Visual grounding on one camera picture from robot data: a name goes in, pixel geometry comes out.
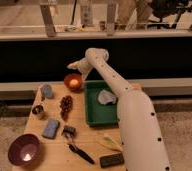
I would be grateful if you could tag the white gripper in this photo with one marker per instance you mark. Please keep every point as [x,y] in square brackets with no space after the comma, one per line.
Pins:
[82,65]

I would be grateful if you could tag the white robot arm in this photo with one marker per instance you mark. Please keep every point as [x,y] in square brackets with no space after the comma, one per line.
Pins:
[143,144]

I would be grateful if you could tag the orange bowl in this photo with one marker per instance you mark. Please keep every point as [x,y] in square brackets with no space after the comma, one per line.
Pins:
[69,77]

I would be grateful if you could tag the apple in orange bowl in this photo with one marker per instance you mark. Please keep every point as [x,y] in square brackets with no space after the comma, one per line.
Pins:
[74,83]

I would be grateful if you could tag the purple red bowl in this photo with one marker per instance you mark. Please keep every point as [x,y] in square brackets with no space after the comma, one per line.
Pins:
[23,150]

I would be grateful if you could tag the grey blue cup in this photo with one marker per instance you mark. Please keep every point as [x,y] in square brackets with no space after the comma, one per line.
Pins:
[46,91]

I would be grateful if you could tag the bunch of dark grapes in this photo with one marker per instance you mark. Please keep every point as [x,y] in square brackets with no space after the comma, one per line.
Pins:
[66,105]

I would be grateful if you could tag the crumpled grey cloth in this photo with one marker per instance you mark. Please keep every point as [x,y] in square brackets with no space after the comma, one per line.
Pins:
[105,97]

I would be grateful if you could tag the green tray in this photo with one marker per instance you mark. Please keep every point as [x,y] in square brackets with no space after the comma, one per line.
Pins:
[97,114]

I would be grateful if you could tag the small metal tin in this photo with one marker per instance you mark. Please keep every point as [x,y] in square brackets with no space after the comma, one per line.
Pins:
[38,111]

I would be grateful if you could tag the black dish brush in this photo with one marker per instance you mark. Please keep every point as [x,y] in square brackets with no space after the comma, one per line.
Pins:
[69,133]

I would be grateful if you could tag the blue sponge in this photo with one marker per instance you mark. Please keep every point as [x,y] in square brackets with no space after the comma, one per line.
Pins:
[51,129]

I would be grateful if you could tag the black rectangular block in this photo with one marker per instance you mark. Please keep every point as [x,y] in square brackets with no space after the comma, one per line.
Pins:
[111,160]

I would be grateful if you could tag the black office chair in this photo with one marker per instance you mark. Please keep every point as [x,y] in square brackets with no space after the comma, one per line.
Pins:
[164,8]

